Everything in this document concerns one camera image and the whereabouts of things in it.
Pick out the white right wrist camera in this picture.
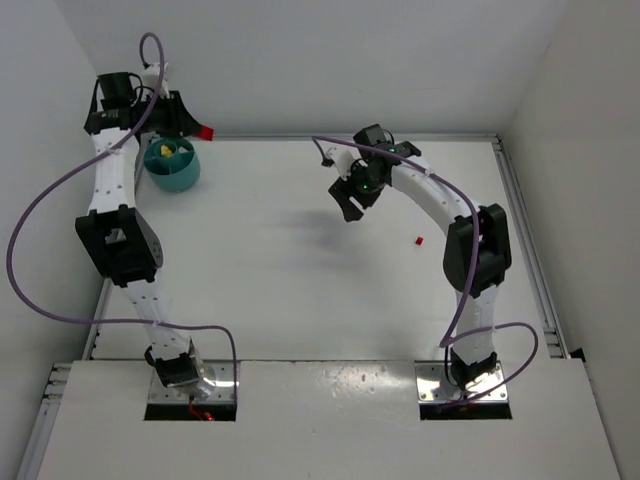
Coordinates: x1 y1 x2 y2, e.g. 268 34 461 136
321 147 357 181

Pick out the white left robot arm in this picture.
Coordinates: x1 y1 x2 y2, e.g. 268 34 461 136
75 72 213 396

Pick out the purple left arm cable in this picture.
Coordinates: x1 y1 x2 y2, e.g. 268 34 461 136
6 32 238 404

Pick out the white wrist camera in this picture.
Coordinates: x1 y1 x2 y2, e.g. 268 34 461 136
321 147 357 181
140 62 169 97

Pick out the red lego plate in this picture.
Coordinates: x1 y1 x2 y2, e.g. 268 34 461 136
194 126 215 141

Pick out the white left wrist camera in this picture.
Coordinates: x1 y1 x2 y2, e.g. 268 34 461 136
140 62 169 97

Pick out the white front cover board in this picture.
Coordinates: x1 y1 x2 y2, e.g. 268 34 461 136
39 360 618 479

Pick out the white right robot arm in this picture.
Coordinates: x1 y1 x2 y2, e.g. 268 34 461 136
321 124 512 389

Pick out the small yellow lego plate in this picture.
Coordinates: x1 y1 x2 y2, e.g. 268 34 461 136
157 144 176 158

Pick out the teal divided round container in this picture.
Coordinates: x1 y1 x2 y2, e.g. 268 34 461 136
143 138 201 193

